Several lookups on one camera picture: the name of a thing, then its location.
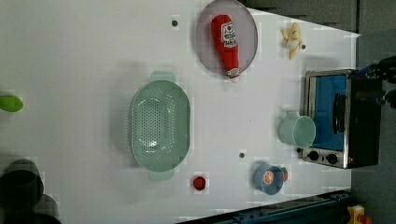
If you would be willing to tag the green plastic strainer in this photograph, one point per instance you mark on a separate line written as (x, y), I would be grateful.
(160, 126)

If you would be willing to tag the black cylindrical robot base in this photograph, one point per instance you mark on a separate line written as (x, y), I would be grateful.
(23, 198)

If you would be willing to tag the grey round plate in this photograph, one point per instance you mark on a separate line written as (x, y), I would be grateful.
(245, 29)

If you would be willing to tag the red plush ketchup bottle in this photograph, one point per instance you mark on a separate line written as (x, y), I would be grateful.
(226, 43)

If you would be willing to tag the blue bowl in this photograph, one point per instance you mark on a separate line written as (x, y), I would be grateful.
(277, 184)

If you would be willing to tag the orange slice toy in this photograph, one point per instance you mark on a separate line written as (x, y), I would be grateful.
(268, 178)

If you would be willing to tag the red strawberry toy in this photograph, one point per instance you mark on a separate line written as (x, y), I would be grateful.
(285, 173)

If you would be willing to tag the yellow plush banana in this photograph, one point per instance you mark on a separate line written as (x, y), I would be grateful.
(292, 36)

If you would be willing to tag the yellow red clamp tool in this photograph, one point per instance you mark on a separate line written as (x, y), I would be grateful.
(358, 216)

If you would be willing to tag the green plastic object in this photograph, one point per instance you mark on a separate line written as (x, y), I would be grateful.
(10, 103)

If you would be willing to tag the blue metal frame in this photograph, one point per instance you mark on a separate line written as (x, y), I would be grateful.
(327, 208)

